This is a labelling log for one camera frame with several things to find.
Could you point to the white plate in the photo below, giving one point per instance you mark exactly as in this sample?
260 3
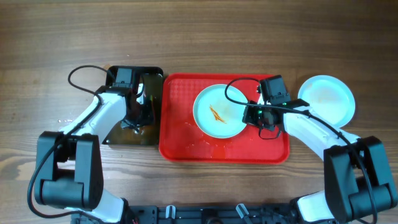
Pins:
217 111
322 91
342 114

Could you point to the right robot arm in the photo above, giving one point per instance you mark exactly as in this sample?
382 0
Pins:
357 177

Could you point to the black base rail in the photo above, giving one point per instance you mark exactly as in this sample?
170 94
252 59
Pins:
277 213

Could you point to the black water tray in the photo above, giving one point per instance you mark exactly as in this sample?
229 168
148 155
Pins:
155 81

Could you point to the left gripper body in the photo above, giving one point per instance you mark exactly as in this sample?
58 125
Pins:
141 114

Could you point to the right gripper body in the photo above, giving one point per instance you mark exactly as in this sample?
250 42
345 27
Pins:
257 117

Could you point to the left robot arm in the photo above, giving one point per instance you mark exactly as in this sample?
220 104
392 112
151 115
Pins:
68 176

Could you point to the green sponge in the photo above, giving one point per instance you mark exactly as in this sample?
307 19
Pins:
152 109

